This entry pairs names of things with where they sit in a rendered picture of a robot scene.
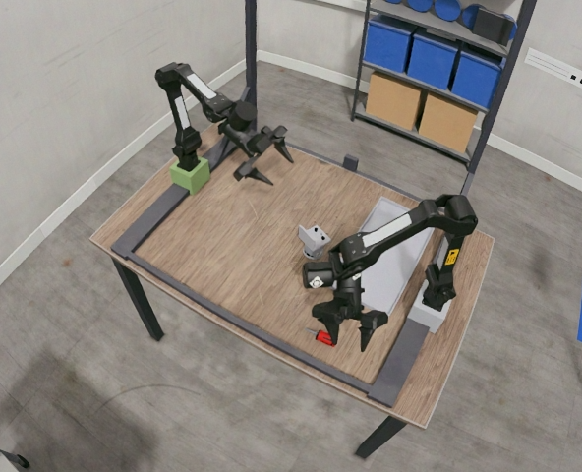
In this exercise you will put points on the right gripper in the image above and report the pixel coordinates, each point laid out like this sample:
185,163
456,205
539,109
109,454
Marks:
244,168

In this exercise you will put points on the white shallow tray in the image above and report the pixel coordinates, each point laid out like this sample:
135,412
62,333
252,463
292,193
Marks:
385,281

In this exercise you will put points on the white bracket with holes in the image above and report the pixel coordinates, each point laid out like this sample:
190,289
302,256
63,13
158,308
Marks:
309,236

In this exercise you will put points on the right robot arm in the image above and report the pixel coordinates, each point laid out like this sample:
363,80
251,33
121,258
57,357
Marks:
170,78

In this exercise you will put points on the red screwdriver handle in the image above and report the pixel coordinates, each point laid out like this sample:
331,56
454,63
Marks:
322,336

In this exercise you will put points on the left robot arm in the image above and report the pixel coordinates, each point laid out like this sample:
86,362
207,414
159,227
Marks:
363,249

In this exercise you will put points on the grey cylinder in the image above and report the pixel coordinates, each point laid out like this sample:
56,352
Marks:
312,255

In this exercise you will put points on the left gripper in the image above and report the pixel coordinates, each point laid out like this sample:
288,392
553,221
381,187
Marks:
372,319

